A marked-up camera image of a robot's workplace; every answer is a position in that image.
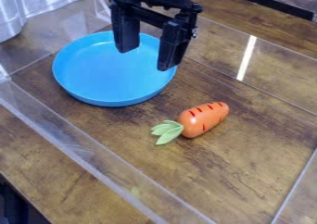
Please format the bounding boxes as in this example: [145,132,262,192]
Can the clear acrylic enclosure wall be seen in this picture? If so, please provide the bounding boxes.
[0,0,317,224]

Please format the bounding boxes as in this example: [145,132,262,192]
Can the clear acrylic corner bracket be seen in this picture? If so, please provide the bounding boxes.
[93,0,111,23]

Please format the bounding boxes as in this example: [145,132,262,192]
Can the blue round plastic tray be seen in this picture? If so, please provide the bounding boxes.
[52,31,176,107]

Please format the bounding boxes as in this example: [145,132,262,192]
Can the orange toy carrot green leaves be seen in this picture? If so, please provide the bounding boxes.
[151,102,228,145]

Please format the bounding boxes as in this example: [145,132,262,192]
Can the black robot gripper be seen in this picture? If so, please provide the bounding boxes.
[109,0,202,71]

